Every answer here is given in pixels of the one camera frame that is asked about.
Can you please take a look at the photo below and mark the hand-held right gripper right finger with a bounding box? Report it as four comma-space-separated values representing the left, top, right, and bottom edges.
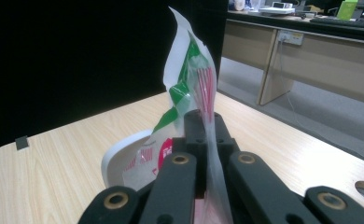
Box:
212, 112, 241, 164

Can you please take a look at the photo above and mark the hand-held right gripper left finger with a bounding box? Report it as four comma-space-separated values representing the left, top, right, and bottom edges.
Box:
171, 109, 209, 200

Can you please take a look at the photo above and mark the pink and white sugar bag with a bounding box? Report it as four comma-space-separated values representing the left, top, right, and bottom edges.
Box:
121, 6, 234, 224

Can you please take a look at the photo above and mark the light wooden desk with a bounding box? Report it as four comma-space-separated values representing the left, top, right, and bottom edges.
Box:
217, 10, 364, 108

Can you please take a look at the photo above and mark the white device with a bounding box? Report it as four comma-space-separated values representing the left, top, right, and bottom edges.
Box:
258, 1, 296, 16

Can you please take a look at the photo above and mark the black curtain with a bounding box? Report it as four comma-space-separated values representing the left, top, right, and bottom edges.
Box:
0, 0, 230, 156

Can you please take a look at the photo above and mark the black keyboard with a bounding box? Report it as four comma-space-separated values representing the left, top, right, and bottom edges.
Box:
309, 17, 364, 31

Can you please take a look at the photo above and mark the green box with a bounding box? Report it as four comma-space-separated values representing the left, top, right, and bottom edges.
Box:
336, 0, 359, 21

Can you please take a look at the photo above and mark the thin white cable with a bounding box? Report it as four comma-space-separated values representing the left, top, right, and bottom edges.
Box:
277, 38, 364, 150

